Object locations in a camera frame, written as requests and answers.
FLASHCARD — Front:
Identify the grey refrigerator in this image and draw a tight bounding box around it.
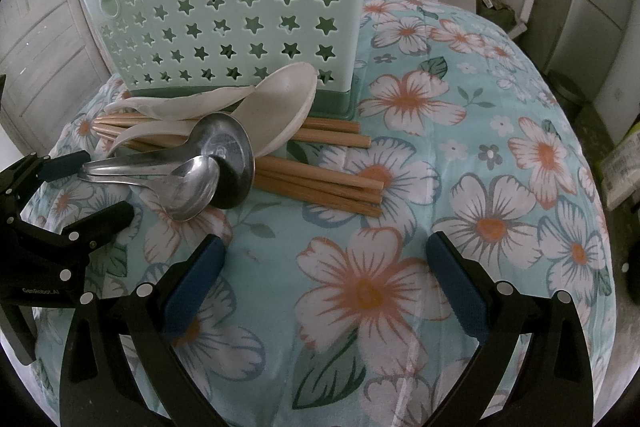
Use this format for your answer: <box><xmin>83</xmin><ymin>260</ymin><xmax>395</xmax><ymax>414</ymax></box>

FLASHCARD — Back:
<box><xmin>542</xmin><ymin>0</ymin><xmax>640</xmax><ymax>128</ymax></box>

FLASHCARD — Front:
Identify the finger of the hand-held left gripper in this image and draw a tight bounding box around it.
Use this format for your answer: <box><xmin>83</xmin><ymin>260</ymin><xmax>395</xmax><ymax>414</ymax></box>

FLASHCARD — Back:
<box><xmin>0</xmin><ymin>151</ymin><xmax>92</xmax><ymax>208</ymax></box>
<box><xmin>60</xmin><ymin>201</ymin><xmax>135</xmax><ymax>258</ymax></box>

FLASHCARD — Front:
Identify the green bag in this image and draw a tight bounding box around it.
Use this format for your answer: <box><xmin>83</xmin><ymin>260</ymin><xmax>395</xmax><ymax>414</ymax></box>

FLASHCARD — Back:
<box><xmin>472</xmin><ymin>0</ymin><xmax>516</xmax><ymax>32</ymax></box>

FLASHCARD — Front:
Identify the yellow white sack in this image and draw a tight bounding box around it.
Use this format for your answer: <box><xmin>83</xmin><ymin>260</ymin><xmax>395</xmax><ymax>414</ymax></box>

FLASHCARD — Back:
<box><xmin>600</xmin><ymin>122</ymin><xmax>640</xmax><ymax>210</ymax></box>

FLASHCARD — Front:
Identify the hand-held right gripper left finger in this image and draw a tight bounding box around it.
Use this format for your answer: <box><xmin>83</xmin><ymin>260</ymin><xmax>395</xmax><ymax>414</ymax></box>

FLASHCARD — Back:
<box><xmin>59</xmin><ymin>234</ymin><xmax>228</xmax><ymax>427</ymax></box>

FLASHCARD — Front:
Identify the metal ladle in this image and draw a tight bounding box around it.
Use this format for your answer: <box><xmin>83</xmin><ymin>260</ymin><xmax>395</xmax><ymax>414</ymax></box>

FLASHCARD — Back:
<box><xmin>80</xmin><ymin>113</ymin><xmax>257</xmax><ymax>210</ymax></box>

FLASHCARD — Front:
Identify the white door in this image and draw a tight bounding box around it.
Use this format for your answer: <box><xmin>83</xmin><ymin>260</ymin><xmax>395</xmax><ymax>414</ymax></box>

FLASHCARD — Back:
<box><xmin>0</xmin><ymin>0</ymin><xmax>118</xmax><ymax>148</ymax></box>

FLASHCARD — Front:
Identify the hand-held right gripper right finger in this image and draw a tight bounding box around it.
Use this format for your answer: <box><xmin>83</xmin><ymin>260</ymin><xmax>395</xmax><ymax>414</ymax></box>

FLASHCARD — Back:
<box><xmin>425</xmin><ymin>231</ymin><xmax>598</xmax><ymax>427</ymax></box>

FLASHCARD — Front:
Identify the metal spoon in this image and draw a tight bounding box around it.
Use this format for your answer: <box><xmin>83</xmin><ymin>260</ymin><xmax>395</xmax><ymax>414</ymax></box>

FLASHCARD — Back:
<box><xmin>80</xmin><ymin>155</ymin><xmax>221</xmax><ymax>223</ymax></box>

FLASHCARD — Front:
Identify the pile of wooden chopsticks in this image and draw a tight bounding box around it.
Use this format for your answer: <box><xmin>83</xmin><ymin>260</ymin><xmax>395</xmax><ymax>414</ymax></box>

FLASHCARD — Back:
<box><xmin>92</xmin><ymin>109</ymin><xmax>385</xmax><ymax>220</ymax></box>

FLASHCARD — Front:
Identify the white pipe piece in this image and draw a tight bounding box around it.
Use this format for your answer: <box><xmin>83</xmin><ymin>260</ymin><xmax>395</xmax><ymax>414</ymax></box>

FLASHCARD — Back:
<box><xmin>515</xmin><ymin>0</ymin><xmax>537</xmax><ymax>38</ymax></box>

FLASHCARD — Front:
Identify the floral blue blanket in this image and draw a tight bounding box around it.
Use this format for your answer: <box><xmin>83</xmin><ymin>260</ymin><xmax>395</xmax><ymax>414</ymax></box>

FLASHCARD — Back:
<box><xmin>30</xmin><ymin>0</ymin><xmax>621</xmax><ymax>427</ymax></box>

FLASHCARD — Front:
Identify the black bucket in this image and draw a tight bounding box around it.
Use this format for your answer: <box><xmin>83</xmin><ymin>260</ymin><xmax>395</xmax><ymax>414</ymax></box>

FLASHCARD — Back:
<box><xmin>547</xmin><ymin>72</ymin><xmax>588</xmax><ymax>108</ymax></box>

